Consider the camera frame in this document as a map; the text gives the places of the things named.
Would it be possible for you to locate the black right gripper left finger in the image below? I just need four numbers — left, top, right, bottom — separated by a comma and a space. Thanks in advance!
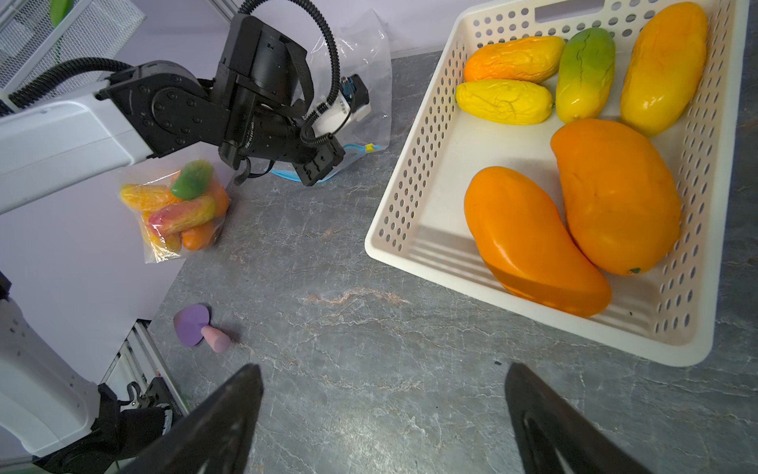
122, 363, 264, 473

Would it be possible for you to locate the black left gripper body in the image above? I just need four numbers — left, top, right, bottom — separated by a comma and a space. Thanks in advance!
211, 13, 345, 187

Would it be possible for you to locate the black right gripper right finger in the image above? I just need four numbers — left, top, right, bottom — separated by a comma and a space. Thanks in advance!
505, 363, 649, 473

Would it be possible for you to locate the spare clear zip-top bag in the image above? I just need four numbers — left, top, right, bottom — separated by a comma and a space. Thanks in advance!
313, 8, 392, 180

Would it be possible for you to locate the red yellow mango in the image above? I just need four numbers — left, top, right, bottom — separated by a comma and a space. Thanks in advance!
147, 196, 216, 237

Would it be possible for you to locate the clear zip-top bag blue zipper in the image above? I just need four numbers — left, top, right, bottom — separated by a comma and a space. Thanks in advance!
118, 159, 231, 264

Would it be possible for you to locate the large orange mango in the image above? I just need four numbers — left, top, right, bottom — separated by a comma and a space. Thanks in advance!
182, 180, 230, 251

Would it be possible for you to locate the orange mango top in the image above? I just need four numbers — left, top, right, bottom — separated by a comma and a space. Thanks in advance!
464, 166, 612, 317

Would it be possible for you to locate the small yellow mango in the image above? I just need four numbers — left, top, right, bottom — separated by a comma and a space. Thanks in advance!
455, 79, 554, 126

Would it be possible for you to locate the orange wrinkled small mango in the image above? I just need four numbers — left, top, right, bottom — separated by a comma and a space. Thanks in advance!
464, 37, 566, 83

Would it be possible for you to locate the yellow green mango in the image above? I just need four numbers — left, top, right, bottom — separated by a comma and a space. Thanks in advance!
556, 28, 616, 124

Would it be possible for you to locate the yellow orange long mango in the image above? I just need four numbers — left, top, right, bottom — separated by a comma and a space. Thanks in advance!
620, 2, 709, 137

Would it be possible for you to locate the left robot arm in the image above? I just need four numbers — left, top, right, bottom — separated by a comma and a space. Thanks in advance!
1, 1, 345, 473

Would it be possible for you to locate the purple pink scoop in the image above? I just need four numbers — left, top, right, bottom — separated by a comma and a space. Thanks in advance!
173, 303, 232, 354

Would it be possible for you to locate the white perforated plastic basket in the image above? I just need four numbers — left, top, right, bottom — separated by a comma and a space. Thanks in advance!
363, 0, 751, 369

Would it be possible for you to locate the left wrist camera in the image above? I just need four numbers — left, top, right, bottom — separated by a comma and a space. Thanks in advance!
313, 74, 371, 137

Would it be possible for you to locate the white mesh wall basket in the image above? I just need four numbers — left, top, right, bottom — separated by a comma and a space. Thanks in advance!
1, 0, 146, 94

